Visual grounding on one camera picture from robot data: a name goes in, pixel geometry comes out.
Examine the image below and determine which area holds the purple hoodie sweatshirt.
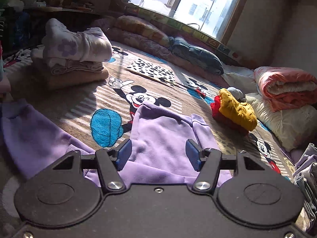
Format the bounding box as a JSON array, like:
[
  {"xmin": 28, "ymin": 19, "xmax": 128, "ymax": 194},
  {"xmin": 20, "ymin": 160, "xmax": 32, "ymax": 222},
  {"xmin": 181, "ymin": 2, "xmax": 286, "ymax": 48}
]
[{"xmin": 1, "ymin": 100, "xmax": 218, "ymax": 185}]

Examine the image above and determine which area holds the grey plush toy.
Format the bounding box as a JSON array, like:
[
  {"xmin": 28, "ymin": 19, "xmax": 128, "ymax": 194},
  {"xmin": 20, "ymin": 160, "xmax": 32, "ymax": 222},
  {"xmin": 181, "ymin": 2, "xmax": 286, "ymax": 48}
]
[{"xmin": 227, "ymin": 86, "xmax": 246, "ymax": 103}]

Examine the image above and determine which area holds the grey white garment pile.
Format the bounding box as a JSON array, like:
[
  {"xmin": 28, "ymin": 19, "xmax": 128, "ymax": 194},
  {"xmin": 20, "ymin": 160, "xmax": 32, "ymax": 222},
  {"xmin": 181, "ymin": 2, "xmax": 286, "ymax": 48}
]
[{"xmin": 293, "ymin": 143, "xmax": 316, "ymax": 229}]

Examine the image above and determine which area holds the red folded sweater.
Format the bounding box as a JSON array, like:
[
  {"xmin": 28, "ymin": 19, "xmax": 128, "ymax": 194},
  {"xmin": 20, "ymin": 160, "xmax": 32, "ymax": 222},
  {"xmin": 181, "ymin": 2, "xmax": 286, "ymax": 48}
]
[{"xmin": 210, "ymin": 96, "xmax": 249, "ymax": 136}]

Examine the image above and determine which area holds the floral rolled bedding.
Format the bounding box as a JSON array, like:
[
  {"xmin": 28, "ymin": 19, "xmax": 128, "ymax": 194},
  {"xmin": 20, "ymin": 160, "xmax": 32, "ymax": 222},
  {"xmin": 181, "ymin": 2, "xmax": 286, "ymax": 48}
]
[{"xmin": 90, "ymin": 15, "xmax": 229, "ymax": 88}]

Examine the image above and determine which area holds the white purple floral garment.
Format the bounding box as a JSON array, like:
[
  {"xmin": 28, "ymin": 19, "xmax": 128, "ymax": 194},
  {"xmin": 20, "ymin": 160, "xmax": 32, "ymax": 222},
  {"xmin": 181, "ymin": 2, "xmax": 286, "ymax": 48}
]
[{"xmin": 42, "ymin": 18, "xmax": 112, "ymax": 62}]

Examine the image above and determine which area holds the beige folded garment stack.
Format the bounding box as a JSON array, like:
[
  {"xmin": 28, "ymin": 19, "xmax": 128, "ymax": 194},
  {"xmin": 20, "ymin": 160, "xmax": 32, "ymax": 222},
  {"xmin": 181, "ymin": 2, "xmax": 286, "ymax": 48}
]
[{"xmin": 31, "ymin": 49, "xmax": 109, "ymax": 90}]

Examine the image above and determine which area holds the dark teal folded garment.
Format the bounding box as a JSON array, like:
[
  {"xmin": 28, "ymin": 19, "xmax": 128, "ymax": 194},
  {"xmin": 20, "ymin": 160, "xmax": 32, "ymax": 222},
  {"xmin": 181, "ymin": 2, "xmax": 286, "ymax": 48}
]
[{"xmin": 169, "ymin": 36, "xmax": 224, "ymax": 75}]

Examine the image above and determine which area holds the white pillow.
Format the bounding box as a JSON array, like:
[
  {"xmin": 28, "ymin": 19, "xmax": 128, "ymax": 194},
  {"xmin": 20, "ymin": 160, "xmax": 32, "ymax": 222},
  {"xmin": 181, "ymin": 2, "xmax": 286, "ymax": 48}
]
[{"xmin": 222, "ymin": 64, "xmax": 316, "ymax": 152}]

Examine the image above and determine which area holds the Mickey Mouse blanket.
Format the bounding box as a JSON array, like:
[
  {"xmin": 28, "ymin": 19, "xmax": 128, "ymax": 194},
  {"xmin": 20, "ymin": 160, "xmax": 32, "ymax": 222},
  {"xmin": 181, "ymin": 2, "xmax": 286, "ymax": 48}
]
[{"xmin": 4, "ymin": 42, "xmax": 294, "ymax": 178}]

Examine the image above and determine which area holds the pink orange rolled quilt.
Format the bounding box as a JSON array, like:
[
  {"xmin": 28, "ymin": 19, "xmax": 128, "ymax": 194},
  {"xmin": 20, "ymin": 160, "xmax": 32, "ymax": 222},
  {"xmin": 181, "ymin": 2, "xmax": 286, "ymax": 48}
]
[{"xmin": 254, "ymin": 67, "xmax": 316, "ymax": 112}]

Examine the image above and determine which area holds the yellow folded sweater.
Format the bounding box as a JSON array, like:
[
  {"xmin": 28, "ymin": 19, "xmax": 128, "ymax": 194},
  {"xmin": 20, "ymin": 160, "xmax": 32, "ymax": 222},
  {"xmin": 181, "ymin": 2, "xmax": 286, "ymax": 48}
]
[{"xmin": 219, "ymin": 88, "xmax": 257, "ymax": 131}]

